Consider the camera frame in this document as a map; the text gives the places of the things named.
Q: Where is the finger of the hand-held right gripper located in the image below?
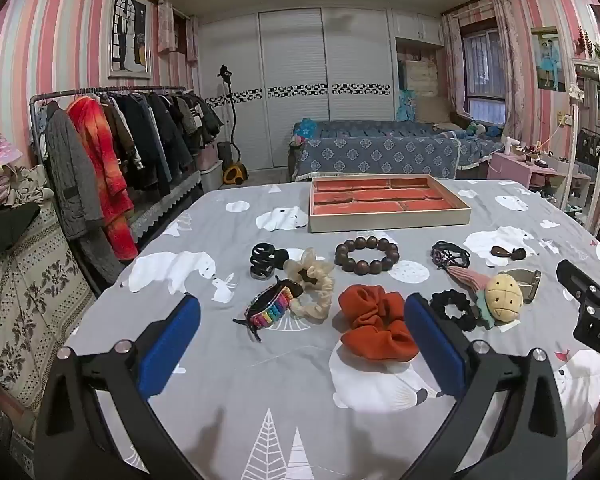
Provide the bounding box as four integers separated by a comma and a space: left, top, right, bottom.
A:
556, 259, 600, 307

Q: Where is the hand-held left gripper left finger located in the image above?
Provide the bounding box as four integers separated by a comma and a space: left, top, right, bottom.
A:
35, 294, 203, 480

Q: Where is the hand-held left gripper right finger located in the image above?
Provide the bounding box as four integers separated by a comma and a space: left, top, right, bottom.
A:
404, 292, 568, 480

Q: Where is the beige cuff bracelet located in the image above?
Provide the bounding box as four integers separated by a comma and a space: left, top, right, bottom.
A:
507, 269, 542, 305

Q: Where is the orange scrunchie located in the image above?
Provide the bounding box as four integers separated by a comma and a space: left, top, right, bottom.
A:
337, 284, 421, 363

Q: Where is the yellow pineapple plush hair clip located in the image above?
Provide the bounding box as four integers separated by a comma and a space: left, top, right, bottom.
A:
480, 270, 525, 331

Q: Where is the brown hair clip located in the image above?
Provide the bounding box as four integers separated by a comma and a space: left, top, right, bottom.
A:
490, 245, 527, 262

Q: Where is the black hair claw clip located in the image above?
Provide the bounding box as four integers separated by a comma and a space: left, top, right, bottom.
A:
249, 242, 291, 281

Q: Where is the beige scrunchie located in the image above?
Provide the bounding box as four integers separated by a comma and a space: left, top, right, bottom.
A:
283, 247, 336, 318

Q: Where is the beige tray with orange lining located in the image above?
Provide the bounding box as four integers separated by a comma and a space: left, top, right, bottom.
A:
307, 173, 472, 234

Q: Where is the black scrunchie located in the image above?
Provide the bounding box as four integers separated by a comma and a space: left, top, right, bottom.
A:
429, 290, 481, 332

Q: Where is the grey polar bear bedsheet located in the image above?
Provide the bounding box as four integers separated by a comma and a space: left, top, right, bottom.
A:
62, 176, 600, 480

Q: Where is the pink desk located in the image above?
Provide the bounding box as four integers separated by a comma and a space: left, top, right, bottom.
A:
487, 152, 593, 201

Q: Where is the grey lace cover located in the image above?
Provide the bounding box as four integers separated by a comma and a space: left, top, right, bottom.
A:
127, 180, 203, 241

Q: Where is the beige floral patterned blanket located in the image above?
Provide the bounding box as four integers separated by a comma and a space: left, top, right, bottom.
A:
0, 200, 98, 411

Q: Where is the white storage box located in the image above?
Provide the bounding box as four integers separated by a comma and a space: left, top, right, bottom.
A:
196, 160, 225, 192

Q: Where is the yellow garment steamer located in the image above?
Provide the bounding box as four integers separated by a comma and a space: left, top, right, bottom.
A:
216, 65, 250, 184

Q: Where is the orange fleece robe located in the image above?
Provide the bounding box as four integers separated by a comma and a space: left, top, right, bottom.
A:
66, 96, 140, 262

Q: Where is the grey quilted coat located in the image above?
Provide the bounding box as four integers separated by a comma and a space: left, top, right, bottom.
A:
44, 102, 126, 283

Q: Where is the pink storage box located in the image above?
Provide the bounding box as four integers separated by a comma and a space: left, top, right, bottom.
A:
195, 141, 220, 171

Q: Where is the sofa with blue patterned cover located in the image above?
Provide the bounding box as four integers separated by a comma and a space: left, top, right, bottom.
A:
290, 119, 506, 183

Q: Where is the row of dark hanging clothes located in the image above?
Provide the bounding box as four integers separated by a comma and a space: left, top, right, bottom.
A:
100, 89, 225, 191

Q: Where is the pile of clothes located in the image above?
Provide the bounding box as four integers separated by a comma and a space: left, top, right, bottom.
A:
0, 165, 56, 256

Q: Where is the pink floral curtain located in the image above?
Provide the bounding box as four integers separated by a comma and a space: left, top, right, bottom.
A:
157, 0, 201, 63
490, 0, 526, 136
440, 12, 468, 116

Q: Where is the window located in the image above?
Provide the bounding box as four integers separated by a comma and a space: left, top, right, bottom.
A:
460, 17, 508, 126

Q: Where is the teal cloth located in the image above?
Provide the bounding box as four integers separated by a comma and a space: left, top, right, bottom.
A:
396, 87, 418, 122

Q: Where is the metal clothes rack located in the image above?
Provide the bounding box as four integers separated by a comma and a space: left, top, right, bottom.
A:
29, 86, 188, 171

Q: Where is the white wardrobe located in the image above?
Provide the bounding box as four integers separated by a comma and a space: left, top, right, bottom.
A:
197, 7, 446, 171

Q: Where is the framed wedding picture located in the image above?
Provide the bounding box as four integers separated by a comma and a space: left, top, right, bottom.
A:
107, 0, 153, 80

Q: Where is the black braided bracelet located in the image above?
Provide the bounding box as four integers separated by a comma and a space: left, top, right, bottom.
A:
431, 241, 472, 270

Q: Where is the brown wooden bead bracelet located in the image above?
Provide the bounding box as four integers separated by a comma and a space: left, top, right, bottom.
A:
334, 236, 400, 275

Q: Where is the wall poster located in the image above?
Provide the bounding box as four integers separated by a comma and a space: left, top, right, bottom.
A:
531, 27, 567, 93

